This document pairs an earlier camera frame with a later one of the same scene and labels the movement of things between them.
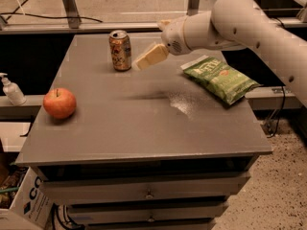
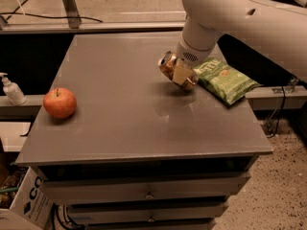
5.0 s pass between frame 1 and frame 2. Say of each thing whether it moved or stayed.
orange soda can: moved
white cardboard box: stayed
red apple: stayed
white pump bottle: stayed
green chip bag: stayed
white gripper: moved
